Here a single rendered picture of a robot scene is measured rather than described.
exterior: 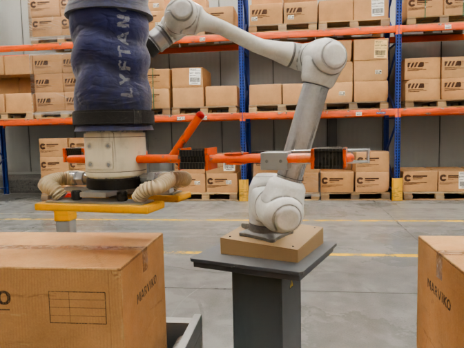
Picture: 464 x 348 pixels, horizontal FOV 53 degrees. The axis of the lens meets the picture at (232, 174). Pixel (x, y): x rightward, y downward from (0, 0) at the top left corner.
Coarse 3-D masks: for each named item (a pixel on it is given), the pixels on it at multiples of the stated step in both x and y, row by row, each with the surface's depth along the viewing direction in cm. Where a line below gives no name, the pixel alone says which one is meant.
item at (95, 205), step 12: (72, 192) 124; (120, 192) 120; (36, 204) 124; (48, 204) 123; (60, 204) 122; (72, 204) 121; (84, 204) 120; (96, 204) 119; (108, 204) 119; (120, 204) 118; (132, 204) 117; (144, 204) 117; (156, 204) 119
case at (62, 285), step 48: (0, 240) 146; (48, 240) 144; (96, 240) 143; (144, 240) 141; (0, 288) 117; (48, 288) 116; (96, 288) 114; (144, 288) 132; (0, 336) 118; (48, 336) 117; (96, 336) 115; (144, 336) 131
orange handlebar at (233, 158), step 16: (80, 160) 132; (144, 160) 126; (160, 160) 125; (176, 160) 123; (224, 160) 119; (240, 160) 118; (256, 160) 117; (288, 160) 115; (304, 160) 114; (352, 160) 112
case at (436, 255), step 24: (432, 240) 135; (456, 240) 135; (432, 264) 128; (456, 264) 111; (432, 288) 128; (456, 288) 110; (432, 312) 129; (456, 312) 110; (432, 336) 129; (456, 336) 110
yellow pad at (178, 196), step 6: (174, 192) 137; (180, 192) 140; (186, 192) 140; (150, 198) 135; (156, 198) 134; (162, 198) 134; (168, 198) 133; (174, 198) 133; (180, 198) 134; (186, 198) 138
